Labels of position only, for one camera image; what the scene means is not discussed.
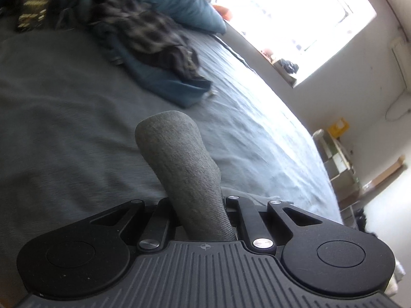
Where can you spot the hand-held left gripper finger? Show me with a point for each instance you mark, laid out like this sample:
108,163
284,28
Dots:
237,206

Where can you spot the grey sweatshirt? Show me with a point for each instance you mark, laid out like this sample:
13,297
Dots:
183,173

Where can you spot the white shelf unit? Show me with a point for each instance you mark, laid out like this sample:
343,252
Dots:
340,166

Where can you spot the blue-grey bed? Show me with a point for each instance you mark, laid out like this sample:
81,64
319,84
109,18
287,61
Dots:
70,109

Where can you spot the printed dark box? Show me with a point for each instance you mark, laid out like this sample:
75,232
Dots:
35,3

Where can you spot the cardboard sheet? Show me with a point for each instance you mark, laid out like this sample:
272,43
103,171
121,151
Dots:
383,175

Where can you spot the bright window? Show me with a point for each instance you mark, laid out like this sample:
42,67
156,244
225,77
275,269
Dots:
289,12

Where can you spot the dark plaid shirt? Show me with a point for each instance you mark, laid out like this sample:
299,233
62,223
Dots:
151,35

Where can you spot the orange object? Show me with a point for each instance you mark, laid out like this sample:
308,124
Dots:
268,55
222,12

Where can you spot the dark cloth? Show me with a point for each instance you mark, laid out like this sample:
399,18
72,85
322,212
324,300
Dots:
364,223

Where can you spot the blue pillow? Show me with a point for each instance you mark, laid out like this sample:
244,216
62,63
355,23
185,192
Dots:
192,6

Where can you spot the teal garment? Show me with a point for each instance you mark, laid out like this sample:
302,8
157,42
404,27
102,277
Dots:
170,86

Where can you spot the yellow box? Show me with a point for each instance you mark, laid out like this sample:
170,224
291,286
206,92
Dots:
339,128

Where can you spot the black object on sill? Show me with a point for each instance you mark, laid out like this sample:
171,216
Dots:
289,66

